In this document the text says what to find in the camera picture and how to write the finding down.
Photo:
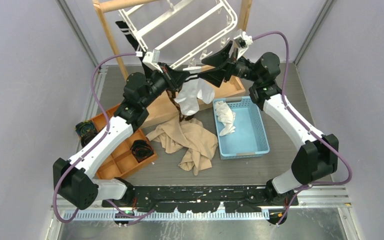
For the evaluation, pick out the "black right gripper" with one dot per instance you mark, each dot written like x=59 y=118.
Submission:
x=221 y=59

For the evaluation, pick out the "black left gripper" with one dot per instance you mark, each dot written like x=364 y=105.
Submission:
x=175 y=79

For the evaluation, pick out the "white black-striped sock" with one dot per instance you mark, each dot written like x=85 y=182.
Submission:
x=188 y=105
x=202 y=90

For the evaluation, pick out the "white plastic clip hanger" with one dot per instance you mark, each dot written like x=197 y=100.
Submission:
x=181 y=30

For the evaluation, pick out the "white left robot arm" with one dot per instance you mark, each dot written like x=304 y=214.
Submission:
x=74 y=178

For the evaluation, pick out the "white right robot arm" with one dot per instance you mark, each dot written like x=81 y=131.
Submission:
x=315 y=156

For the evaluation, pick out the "beige crumpled cloth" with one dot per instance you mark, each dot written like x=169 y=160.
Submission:
x=201 y=144

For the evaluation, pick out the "light blue plastic basket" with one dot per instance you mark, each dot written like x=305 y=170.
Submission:
x=249 y=139

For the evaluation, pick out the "rolled black sock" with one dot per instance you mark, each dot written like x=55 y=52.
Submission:
x=141 y=150

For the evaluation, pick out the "orange compartment tray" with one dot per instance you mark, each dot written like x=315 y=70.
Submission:
x=122 y=163

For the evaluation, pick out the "rolled dark patterned sock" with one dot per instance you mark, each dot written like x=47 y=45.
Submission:
x=85 y=128

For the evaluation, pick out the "rolled dark green sock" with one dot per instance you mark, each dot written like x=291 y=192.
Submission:
x=87 y=138

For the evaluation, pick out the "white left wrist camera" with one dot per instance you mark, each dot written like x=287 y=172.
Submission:
x=151 y=60

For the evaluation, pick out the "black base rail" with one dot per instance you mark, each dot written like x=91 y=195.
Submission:
x=202 y=198

